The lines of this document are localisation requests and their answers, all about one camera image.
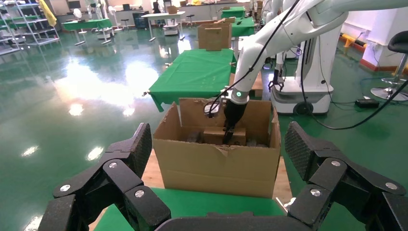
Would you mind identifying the distant green covered table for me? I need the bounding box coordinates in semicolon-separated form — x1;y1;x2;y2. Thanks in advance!
220;6;247;19
231;16;255;37
61;18;113;32

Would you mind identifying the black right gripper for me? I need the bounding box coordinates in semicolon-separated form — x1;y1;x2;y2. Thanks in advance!
222;101;248;145

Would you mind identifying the yellow floor barrier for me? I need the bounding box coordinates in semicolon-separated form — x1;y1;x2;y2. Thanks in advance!
339;33;366;53

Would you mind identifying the distant small cardboard box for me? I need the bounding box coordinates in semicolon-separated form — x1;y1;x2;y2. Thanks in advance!
204;27;223;51

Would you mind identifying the black camera cable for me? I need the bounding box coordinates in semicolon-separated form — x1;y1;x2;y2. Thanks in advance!
204;0;408;131

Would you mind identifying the yellow hanging garment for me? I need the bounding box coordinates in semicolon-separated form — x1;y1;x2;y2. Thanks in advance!
38;0;58;28

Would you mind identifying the distant brown cardboard carton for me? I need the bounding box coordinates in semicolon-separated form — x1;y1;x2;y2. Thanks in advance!
197;21;233;51

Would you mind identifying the black cabinet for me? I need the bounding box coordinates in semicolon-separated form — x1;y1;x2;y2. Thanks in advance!
132;11;151;30

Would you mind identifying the black power adapter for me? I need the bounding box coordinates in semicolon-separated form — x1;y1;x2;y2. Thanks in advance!
355;98;381;109

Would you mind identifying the white standing fan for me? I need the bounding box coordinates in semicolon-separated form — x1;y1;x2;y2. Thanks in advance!
72;8;84;33

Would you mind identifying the large open cardboard carton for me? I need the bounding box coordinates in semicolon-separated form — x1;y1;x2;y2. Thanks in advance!
152;97;282;199

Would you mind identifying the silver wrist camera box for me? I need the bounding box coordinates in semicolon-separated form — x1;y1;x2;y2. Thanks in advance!
204;100;224;118

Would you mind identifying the white long table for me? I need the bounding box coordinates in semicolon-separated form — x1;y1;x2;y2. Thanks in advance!
140;11;186;42

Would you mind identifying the metal shelf rack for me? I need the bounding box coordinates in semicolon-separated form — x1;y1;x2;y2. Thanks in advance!
0;0;61;56

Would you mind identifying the small brown cardboard box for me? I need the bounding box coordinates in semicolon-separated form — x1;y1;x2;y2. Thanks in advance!
203;126;247;146

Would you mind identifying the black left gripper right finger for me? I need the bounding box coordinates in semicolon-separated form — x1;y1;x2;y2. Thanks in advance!
284;121;408;231

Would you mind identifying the white wheeled background robot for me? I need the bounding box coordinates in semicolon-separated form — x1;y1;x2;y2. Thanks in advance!
270;25;335;116

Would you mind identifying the green table cloth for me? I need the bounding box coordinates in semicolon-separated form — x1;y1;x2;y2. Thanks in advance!
148;48;238;113

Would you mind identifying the black swivel stool chrome base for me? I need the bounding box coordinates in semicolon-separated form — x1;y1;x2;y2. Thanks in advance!
370;30;408;102

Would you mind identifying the distant white robot base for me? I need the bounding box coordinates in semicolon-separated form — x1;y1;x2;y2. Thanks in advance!
162;19;180;36
95;27;115;40

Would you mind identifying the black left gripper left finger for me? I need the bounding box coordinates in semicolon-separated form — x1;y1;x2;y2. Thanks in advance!
38;122;172;231

